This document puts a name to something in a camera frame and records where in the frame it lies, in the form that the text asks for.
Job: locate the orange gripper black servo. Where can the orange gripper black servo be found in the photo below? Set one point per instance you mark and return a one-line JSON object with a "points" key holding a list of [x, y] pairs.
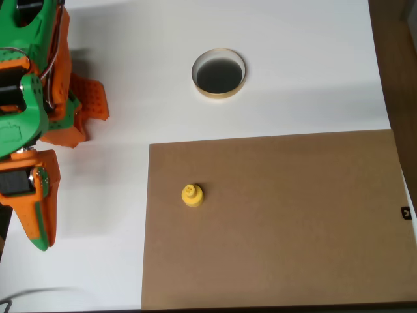
{"points": [[20, 178]]}

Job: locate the small yellow plastic peg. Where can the small yellow plastic peg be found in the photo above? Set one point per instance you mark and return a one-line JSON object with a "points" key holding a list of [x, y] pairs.
{"points": [[192, 196]]}

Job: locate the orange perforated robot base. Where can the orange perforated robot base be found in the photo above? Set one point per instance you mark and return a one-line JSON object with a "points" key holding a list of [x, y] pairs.
{"points": [[92, 98]]}

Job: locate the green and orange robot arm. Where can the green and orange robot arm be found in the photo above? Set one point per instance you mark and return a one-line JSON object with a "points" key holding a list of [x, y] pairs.
{"points": [[23, 36]]}

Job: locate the round dish with gold rim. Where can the round dish with gold rim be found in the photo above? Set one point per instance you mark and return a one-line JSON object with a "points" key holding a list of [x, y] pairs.
{"points": [[219, 75]]}

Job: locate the brown fibreboard panel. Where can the brown fibreboard panel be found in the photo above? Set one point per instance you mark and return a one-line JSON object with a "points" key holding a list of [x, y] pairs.
{"points": [[273, 221]]}

